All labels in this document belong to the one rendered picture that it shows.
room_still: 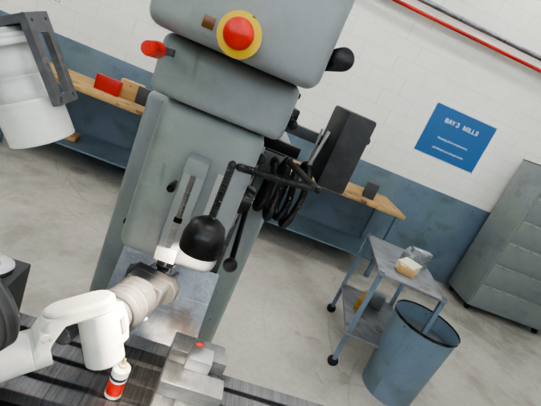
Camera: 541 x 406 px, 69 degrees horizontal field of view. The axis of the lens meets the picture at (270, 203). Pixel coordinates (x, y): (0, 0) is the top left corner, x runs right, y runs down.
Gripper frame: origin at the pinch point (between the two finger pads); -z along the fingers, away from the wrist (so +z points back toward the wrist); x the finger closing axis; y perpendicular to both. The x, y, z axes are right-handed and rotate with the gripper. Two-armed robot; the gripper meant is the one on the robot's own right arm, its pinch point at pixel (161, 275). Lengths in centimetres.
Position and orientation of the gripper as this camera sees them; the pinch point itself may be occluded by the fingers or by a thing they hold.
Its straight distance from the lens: 94.8
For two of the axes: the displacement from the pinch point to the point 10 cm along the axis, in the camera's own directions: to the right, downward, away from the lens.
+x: -9.0, -4.2, 0.9
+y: -3.9, 8.8, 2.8
